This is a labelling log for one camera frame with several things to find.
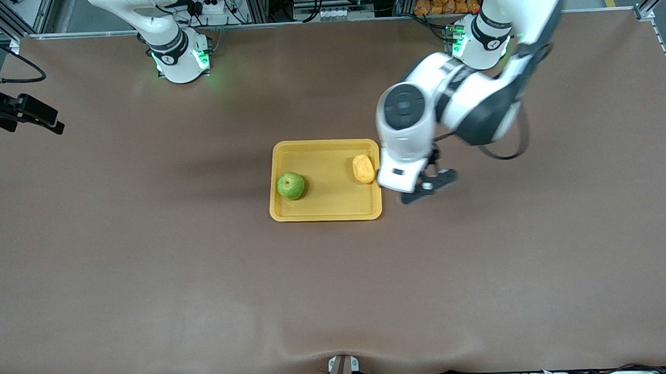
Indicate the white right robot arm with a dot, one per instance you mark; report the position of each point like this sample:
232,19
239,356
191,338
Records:
179,59

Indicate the metal table clamp bracket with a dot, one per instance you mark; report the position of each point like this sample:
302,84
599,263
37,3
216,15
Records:
342,370

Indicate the white power strip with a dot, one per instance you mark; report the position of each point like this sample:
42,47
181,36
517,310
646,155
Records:
213,5

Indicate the black equipment rack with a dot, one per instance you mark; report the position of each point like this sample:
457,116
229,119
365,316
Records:
321,2

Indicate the table cover mat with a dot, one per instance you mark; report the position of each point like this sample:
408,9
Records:
337,297

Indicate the yellow potato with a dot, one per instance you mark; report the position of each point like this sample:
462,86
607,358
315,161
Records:
364,168

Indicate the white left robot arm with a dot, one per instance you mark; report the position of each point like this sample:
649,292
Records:
473,91

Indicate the green apple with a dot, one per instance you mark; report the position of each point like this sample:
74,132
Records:
291,186

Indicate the yellow plastic tray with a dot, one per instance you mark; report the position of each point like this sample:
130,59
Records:
328,195

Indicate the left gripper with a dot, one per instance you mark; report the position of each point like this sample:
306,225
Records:
433,154

